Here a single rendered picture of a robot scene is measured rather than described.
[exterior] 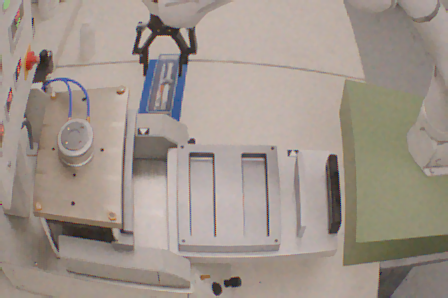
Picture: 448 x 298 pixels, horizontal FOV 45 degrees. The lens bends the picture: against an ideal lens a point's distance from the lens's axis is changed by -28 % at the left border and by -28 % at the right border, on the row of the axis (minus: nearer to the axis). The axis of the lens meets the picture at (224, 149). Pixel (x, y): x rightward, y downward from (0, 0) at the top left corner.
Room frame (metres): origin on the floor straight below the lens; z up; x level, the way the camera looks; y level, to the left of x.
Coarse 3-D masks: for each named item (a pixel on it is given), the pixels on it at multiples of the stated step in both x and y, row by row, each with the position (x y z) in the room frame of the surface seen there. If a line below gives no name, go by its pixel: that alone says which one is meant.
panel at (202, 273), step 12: (192, 264) 0.54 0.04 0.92; (204, 264) 0.57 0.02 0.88; (216, 264) 0.60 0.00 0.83; (228, 264) 0.63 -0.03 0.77; (192, 276) 0.51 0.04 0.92; (204, 276) 0.53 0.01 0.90; (216, 276) 0.57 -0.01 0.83; (228, 276) 0.60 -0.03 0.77; (204, 288) 0.51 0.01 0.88; (228, 288) 0.56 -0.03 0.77
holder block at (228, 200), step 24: (192, 168) 0.71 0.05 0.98; (216, 168) 0.70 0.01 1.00; (240, 168) 0.70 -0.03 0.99; (264, 168) 0.72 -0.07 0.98; (192, 192) 0.66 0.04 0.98; (216, 192) 0.65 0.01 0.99; (240, 192) 0.66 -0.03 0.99; (264, 192) 0.67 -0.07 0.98; (192, 216) 0.61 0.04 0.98; (216, 216) 0.61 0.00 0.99; (240, 216) 0.61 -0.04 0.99; (264, 216) 0.62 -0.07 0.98; (192, 240) 0.55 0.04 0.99; (216, 240) 0.56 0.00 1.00; (240, 240) 0.56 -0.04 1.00; (264, 240) 0.56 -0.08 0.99
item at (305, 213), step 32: (288, 160) 0.75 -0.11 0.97; (320, 160) 0.75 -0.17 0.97; (288, 192) 0.68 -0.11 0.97; (320, 192) 0.68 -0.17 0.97; (288, 224) 0.61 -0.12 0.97; (320, 224) 0.61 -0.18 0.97; (192, 256) 0.54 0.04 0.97; (224, 256) 0.54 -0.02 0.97; (256, 256) 0.54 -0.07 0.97; (288, 256) 0.55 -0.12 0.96; (320, 256) 0.56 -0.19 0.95
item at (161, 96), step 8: (160, 56) 1.15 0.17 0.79; (168, 56) 1.15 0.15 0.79; (176, 56) 1.15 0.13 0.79; (160, 64) 1.12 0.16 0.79; (168, 64) 1.12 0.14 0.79; (176, 64) 1.12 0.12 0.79; (160, 72) 1.09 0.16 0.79; (168, 72) 1.09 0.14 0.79; (176, 72) 1.09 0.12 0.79; (160, 80) 1.06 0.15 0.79; (168, 80) 1.06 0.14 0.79; (152, 88) 1.04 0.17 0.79; (160, 88) 1.04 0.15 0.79; (168, 88) 1.04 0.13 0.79; (152, 96) 1.01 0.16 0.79; (160, 96) 1.02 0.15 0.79; (168, 96) 1.02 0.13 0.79; (152, 104) 0.99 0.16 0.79; (160, 104) 0.99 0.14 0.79; (168, 104) 0.99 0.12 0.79
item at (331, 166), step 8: (328, 160) 0.73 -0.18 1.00; (336, 160) 0.73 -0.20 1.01; (328, 168) 0.71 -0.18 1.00; (336, 168) 0.71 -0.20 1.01; (328, 176) 0.70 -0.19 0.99; (336, 176) 0.69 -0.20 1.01; (336, 184) 0.67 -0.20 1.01; (336, 192) 0.66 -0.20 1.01; (336, 200) 0.64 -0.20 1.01; (336, 208) 0.62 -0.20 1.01; (336, 216) 0.61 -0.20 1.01; (336, 224) 0.59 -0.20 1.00; (336, 232) 0.59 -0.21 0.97
